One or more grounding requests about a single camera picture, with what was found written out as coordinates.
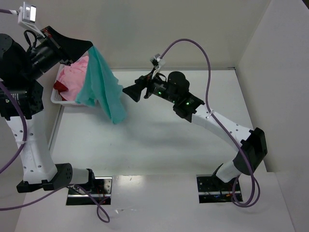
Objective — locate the white plastic basket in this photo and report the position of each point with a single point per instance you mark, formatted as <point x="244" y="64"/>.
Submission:
<point x="55" y="97"/>

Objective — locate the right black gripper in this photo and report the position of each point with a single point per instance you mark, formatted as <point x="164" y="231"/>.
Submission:
<point x="144" y="87"/>

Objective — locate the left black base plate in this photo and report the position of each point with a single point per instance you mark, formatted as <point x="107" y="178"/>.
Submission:
<point x="100" y="189"/>

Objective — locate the red t shirt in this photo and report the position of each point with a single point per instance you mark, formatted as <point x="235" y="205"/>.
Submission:
<point x="58" y="86"/>

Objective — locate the teal t shirt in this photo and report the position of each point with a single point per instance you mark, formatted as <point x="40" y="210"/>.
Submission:
<point x="100" y="85"/>

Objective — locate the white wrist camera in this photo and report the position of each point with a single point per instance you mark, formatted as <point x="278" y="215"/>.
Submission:
<point x="157" y="63"/>
<point x="27" y="19"/>

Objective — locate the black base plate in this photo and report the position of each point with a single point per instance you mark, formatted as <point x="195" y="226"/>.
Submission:
<point x="211" y="190"/>
<point x="100" y="189"/>

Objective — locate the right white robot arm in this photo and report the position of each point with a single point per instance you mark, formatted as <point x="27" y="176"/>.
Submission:
<point x="250" y="144"/>

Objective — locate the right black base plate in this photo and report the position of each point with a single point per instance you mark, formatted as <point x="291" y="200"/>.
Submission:
<point x="211" y="190"/>

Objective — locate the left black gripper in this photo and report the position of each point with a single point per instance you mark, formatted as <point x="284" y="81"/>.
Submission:
<point x="58" y="45"/>

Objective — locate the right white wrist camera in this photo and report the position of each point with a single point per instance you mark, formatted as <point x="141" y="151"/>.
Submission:
<point x="157" y="63"/>

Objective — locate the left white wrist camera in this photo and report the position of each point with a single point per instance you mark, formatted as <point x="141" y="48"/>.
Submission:
<point x="27" y="19"/>

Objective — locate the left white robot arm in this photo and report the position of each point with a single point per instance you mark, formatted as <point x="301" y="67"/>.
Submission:
<point x="22" y="107"/>

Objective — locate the pink t shirt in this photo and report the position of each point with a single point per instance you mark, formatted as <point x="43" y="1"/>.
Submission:
<point x="73" y="78"/>

